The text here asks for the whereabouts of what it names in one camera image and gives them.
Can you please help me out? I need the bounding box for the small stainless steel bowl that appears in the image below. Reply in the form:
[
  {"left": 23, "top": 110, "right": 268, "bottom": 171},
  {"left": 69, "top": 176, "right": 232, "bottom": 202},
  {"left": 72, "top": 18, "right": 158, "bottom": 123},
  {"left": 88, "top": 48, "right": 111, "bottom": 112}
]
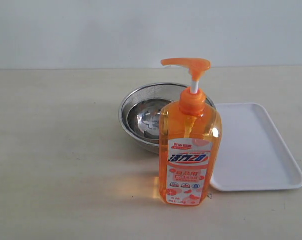
[{"left": 127, "top": 98, "right": 172, "bottom": 141}]

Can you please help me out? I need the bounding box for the white rectangular plastic tray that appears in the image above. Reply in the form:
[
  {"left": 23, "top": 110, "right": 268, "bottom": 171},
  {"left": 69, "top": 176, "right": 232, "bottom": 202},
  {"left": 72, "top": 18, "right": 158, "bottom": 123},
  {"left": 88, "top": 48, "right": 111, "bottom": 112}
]
[{"left": 210, "top": 102, "right": 302, "bottom": 192}]

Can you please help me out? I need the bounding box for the steel mesh colander basket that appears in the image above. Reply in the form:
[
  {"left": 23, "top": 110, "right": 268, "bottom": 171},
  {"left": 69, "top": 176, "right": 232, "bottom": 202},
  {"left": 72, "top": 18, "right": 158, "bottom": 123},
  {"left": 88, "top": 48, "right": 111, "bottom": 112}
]
[{"left": 119, "top": 82, "right": 215, "bottom": 154}]

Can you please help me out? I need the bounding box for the orange pump soap bottle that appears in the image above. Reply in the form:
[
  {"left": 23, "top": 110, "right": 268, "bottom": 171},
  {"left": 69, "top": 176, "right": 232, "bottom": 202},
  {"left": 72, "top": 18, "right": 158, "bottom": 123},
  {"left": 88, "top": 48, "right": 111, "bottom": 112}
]
[{"left": 159, "top": 58, "right": 222, "bottom": 206}]

